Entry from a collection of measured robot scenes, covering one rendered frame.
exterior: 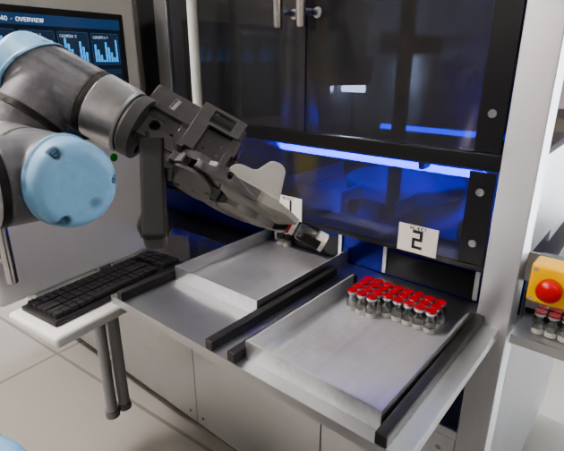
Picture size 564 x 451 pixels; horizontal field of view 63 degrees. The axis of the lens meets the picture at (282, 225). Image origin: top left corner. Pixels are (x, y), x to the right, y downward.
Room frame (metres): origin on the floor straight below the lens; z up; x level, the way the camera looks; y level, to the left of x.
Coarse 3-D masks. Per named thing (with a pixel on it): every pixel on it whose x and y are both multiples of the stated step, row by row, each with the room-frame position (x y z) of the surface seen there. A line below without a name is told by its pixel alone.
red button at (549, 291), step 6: (540, 282) 0.71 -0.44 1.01; (546, 282) 0.70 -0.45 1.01; (552, 282) 0.70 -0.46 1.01; (540, 288) 0.70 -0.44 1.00; (546, 288) 0.69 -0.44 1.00; (552, 288) 0.69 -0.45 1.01; (558, 288) 0.69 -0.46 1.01; (540, 294) 0.70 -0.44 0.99; (546, 294) 0.69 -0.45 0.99; (552, 294) 0.69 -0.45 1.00; (558, 294) 0.68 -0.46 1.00; (540, 300) 0.70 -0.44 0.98; (546, 300) 0.69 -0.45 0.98; (552, 300) 0.69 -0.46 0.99; (558, 300) 0.68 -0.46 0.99
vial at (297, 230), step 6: (300, 222) 0.48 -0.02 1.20; (294, 228) 0.48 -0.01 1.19; (300, 228) 0.48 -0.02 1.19; (306, 228) 0.48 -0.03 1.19; (312, 228) 0.48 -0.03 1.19; (294, 234) 0.48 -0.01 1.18; (300, 234) 0.47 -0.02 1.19; (312, 234) 0.47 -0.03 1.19; (318, 234) 0.47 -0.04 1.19; (324, 234) 0.48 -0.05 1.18; (324, 240) 0.47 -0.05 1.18; (324, 246) 0.47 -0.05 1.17
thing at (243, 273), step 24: (240, 240) 1.14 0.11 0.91; (264, 240) 1.21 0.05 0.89; (192, 264) 1.01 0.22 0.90; (216, 264) 1.06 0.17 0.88; (240, 264) 1.06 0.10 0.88; (264, 264) 1.06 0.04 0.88; (288, 264) 1.06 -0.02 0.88; (312, 264) 1.06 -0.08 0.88; (336, 264) 1.03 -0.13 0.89; (216, 288) 0.89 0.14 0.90; (240, 288) 0.93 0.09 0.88; (264, 288) 0.93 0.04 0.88; (288, 288) 0.89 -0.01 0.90
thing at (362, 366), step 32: (288, 320) 0.76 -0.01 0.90; (320, 320) 0.79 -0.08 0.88; (352, 320) 0.79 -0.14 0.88; (384, 320) 0.79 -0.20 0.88; (256, 352) 0.66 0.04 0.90; (288, 352) 0.69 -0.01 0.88; (320, 352) 0.69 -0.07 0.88; (352, 352) 0.69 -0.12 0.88; (384, 352) 0.69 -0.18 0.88; (416, 352) 0.69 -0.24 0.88; (320, 384) 0.57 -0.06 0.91; (352, 384) 0.60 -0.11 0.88; (384, 384) 0.60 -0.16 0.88; (384, 416) 0.51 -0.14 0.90
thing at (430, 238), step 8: (400, 224) 0.90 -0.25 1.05; (408, 224) 0.89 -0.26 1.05; (400, 232) 0.90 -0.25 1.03; (408, 232) 0.89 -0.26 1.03; (424, 232) 0.87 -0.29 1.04; (432, 232) 0.86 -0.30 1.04; (400, 240) 0.90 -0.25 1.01; (408, 240) 0.89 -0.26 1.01; (424, 240) 0.87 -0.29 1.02; (432, 240) 0.86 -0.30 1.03; (400, 248) 0.90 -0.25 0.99; (408, 248) 0.89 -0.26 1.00; (424, 248) 0.87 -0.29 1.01; (432, 248) 0.86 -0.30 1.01; (432, 256) 0.85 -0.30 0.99
